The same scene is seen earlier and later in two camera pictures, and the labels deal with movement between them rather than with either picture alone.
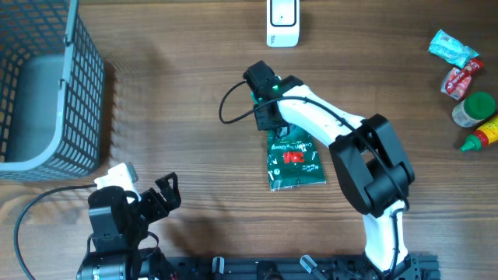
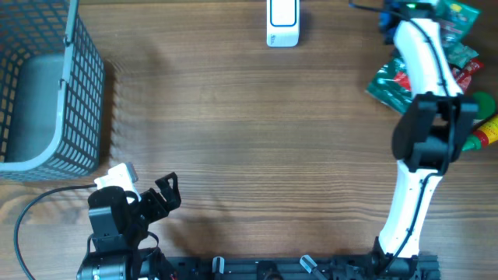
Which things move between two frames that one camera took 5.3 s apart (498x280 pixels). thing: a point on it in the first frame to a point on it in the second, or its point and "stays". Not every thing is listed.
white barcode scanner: x=282 y=23 stays
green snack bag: x=294 y=159 to x=391 y=85
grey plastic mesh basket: x=52 y=92 stays
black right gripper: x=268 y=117 to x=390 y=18
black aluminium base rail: x=407 y=267 stays
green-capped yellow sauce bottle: x=485 y=134 stays
